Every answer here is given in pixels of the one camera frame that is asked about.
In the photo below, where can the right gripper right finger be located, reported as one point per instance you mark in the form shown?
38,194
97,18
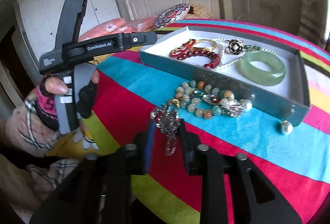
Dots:
255,199

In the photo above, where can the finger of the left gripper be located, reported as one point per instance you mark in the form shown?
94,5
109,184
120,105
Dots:
70,21
109,44

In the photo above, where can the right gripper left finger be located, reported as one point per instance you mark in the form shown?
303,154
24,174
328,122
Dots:
99,191

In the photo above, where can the pearl earring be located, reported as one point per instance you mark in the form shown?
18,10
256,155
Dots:
286,127

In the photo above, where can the silver rhinestone brooch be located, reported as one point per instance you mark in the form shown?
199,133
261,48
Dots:
167,122

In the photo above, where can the white pearl necklace green beads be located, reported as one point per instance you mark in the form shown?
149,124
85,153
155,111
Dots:
232,50

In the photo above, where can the left plaid sleeve forearm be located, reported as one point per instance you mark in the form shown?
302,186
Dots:
25,131

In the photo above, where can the teal jewelry box tray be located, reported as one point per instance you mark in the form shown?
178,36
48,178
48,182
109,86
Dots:
288,100

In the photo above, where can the left hand black glove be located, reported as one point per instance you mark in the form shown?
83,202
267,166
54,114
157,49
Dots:
51,86

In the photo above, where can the pink folded blanket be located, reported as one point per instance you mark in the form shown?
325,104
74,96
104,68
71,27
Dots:
118,25

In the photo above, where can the yellow floral bedsheet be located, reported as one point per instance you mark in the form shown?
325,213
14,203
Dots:
76,144

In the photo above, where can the striped colourful tablecloth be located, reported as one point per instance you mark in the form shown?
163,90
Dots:
297,164

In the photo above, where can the round patterned cushion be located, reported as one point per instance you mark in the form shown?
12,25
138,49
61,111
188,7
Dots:
171,15

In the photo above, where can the beige plush pillow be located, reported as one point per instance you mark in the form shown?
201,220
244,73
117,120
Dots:
198,11

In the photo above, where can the gold bangle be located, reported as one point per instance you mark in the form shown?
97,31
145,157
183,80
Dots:
205,44

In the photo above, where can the green jade bangle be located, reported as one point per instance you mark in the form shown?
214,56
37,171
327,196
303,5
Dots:
262,68

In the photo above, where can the beige patterned curtain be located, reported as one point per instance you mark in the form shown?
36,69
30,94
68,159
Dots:
314,22

